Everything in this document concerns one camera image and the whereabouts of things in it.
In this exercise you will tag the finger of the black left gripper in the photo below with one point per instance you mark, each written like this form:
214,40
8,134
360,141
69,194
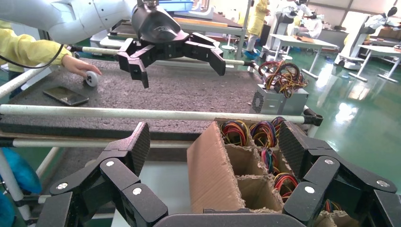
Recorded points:
134,61
211,54

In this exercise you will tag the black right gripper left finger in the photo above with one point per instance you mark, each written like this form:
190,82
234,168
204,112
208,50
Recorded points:
116,185

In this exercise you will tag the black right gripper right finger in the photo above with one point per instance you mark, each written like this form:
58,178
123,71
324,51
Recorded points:
329,178

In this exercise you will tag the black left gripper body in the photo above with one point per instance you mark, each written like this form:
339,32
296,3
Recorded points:
156,28

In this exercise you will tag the small white round wheel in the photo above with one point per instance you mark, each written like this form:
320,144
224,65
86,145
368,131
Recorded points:
91,79

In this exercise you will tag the yellow sleeved forearm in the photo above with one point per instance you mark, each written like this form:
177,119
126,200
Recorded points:
31,47

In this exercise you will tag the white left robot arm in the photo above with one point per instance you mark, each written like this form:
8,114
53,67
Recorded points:
78,18

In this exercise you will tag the bare person hand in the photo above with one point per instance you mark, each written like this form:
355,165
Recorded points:
78,66

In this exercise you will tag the metal workbench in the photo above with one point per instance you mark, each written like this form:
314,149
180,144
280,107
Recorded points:
219,29

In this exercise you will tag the blue plastic crate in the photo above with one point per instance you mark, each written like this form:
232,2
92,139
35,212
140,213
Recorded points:
177,4

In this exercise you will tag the grey felt mat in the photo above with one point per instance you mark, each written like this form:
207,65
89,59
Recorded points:
188,91

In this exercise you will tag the standing person in yellow coat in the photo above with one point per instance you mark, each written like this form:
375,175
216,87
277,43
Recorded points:
258,22

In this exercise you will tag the black smartphone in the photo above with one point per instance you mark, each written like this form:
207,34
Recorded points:
65,95

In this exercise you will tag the white wheeled robot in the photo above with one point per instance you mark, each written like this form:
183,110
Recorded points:
354,44
285,22

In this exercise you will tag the white work table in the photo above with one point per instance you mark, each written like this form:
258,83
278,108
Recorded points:
379,50
300,42

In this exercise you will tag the brown cardboard box with dividers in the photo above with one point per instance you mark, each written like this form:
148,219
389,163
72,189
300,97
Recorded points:
213,175

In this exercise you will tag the large blue plastic bag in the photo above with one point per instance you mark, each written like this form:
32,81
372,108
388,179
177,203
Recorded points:
18,170

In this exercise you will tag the small blue plastic bag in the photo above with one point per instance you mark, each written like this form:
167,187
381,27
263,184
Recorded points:
6,210

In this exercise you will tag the person in yellow jacket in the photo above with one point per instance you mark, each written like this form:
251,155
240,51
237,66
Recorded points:
4,25

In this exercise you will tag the long white rail tube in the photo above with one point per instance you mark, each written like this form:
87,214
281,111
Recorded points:
18,81
125,113
78,143
100,50

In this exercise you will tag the black rail corner connector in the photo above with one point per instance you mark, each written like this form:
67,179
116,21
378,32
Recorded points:
314,119

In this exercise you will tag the white frame leg tube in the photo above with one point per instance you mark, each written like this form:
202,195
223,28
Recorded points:
9,175
47,159

